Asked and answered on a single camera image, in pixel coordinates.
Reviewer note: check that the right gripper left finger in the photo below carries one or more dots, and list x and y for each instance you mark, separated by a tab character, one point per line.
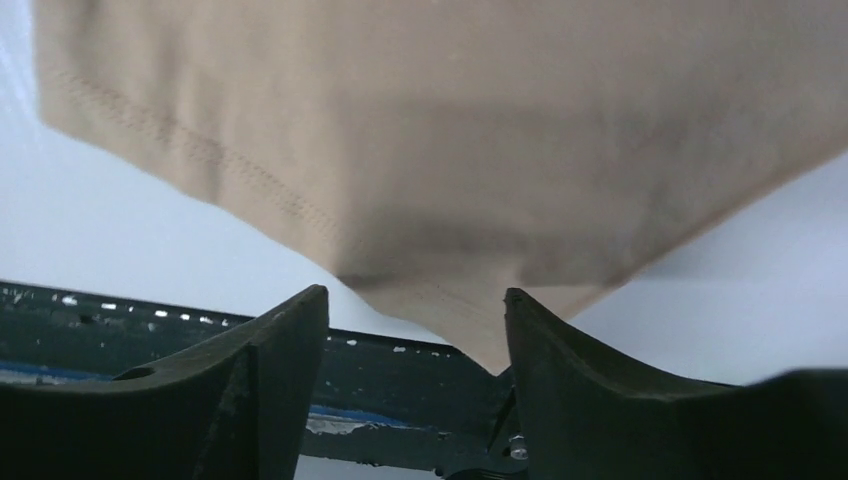
233	406

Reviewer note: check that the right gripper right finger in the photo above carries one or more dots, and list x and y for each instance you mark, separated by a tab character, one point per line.
589	411

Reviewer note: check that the beige t shirt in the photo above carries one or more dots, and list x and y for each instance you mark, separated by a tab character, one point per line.
432	154

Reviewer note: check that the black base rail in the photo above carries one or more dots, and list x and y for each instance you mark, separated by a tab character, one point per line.
379	401

